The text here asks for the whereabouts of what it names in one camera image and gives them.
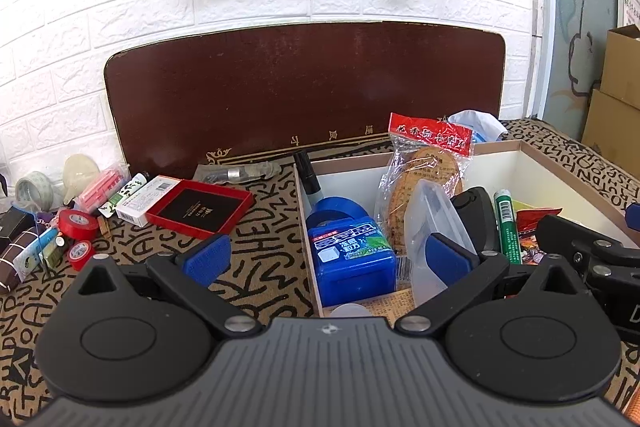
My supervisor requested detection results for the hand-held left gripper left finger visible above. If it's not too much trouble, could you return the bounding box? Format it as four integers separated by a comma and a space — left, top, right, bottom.
75, 233, 263, 340

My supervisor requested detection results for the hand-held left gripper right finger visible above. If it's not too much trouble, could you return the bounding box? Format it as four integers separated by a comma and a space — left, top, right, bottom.
397, 232, 588, 339

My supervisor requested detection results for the clear plastic case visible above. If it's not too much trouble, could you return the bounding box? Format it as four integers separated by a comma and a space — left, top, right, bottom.
404, 179, 478, 308

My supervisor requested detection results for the white container box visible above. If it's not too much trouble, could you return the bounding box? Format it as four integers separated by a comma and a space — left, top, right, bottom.
294, 139, 640, 323

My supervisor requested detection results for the blue tape roll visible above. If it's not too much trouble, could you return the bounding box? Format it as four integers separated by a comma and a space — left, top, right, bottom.
306, 197, 371, 229

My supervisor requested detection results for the black marker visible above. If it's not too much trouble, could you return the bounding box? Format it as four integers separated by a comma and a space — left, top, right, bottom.
293, 151, 324, 208

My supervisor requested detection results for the red snack packet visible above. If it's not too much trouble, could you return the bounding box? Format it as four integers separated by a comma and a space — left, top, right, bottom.
515, 207, 563, 265

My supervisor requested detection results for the red tray box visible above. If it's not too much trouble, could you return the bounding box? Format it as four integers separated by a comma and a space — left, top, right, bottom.
146, 179, 255, 240

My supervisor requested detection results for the black hard case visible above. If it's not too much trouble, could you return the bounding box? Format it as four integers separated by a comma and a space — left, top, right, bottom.
450, 187, 501, 255

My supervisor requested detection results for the white small box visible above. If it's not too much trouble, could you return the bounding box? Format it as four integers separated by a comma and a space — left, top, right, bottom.
115, 175, 182, 228

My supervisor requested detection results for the cardboard box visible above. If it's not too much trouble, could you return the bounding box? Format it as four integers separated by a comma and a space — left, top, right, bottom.
600, 25, 640, 104
582, 89, 640, 158

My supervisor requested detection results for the silver folding tool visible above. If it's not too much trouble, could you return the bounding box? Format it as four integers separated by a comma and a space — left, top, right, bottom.
192, 161, 286, 184

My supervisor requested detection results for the clear packet with red header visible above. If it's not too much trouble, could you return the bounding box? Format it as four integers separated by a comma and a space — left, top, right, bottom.
376, 112, 475, 258

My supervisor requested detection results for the blue labelled box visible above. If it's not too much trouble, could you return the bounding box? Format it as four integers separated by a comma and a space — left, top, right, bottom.
306, 217, 397, 308

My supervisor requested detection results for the green and white tube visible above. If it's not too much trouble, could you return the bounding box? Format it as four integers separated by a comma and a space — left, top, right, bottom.
97, 174, 151, 218

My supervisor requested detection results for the white round cap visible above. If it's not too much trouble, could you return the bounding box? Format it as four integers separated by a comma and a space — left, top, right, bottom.
330, 303, 373, 320

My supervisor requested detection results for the pink packet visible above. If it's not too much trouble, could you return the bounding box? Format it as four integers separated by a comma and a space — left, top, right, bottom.
75, 162, 132, 214

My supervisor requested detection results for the red tape roll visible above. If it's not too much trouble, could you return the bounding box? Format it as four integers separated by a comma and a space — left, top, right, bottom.
67, 239, 96, 272
56, 208, 99, 241

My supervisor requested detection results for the white and blue crumpled bag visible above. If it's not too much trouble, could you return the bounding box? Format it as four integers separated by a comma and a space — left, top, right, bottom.
447, 109, 508, 142

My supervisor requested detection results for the translucent funnel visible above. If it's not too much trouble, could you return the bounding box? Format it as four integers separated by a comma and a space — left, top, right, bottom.
62, 153, 103, 202

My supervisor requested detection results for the white and blue pen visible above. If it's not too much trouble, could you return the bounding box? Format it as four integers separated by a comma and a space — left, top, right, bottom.
14, 227, 60, 280

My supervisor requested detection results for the pale clear tape roll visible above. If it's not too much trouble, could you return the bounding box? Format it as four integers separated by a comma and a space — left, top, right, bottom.
15, 171, 53, 212

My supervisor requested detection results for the brown wooden board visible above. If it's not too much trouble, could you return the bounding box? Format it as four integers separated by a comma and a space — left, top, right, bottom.
103, 21, 507, 180

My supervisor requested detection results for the brown striped glasses case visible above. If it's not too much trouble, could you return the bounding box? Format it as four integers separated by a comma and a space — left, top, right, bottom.
0, 229, 41, 295

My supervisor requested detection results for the black box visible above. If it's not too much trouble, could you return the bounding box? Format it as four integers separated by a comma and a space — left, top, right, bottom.
0, 209, 33, 248

